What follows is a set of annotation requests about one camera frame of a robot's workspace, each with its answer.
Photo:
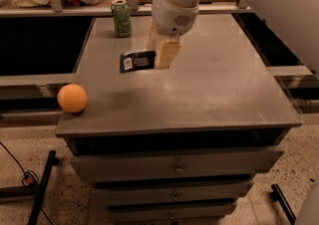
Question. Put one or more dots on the bottom grey drawer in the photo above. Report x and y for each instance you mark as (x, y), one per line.
(170, 212)

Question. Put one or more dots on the orange ball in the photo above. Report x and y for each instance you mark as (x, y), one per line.
(72, 98)

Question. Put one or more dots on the green soda can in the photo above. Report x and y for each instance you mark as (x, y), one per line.
(122, 18)

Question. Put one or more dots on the grey metal rail frame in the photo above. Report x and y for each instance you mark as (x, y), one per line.
(8, 9)

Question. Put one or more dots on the dark blue rxbar wrapper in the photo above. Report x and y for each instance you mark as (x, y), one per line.
(137, 61)

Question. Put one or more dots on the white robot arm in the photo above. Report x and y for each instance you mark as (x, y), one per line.
(295, 23)

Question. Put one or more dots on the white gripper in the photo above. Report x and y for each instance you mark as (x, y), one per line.
(171, 16)

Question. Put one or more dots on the black stand leg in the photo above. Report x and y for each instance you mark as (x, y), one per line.
(277, 195)
(52, 160)

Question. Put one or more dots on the middle grey drawer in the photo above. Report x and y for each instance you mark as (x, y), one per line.
(171, 193)

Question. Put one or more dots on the grey drawer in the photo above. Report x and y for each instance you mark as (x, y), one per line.
(171, 193)
(170, 212)
(175, 164)

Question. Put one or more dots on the black stand leg right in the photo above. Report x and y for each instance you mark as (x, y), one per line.
(277, 195)

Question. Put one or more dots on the top grey drawer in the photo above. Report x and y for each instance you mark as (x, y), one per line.
(175, 164)

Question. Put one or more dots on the grey drawer cabinet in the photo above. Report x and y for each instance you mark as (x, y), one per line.
(217, 93)

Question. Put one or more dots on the black stand leg left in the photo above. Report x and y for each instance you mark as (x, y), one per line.
(52, 160)

